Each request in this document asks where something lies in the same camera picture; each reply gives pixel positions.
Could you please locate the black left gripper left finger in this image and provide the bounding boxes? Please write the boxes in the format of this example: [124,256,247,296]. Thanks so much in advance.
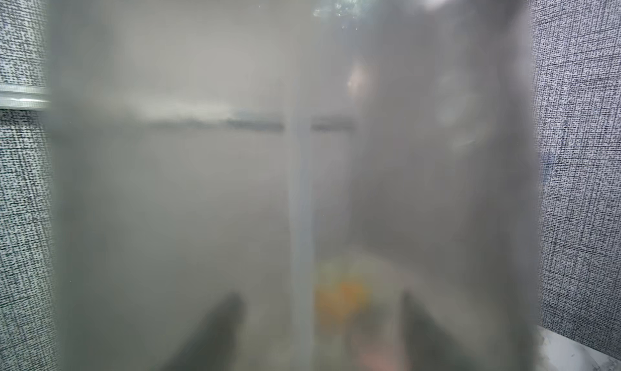
[159,293,245,370]

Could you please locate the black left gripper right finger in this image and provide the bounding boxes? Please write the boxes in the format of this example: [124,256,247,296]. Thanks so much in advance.
[399,290,471,370]

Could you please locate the grey translucent bottle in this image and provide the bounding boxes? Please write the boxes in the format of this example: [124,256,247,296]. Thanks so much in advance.
[47,0,538,370]

